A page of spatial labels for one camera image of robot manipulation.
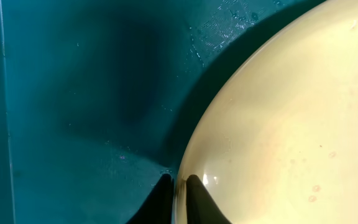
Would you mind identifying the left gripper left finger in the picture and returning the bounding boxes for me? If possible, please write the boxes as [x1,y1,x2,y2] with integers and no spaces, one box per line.
[127,174,174,224]

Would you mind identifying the teal plastic tray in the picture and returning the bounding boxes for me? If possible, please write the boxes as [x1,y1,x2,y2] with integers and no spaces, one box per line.
[0,0,318,223]

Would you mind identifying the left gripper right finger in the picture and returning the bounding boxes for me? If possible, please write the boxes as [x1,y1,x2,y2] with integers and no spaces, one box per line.
[186,174,231,224]

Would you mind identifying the lime green plate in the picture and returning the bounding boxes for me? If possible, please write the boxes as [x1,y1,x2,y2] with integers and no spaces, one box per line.
[174,1,358,224]

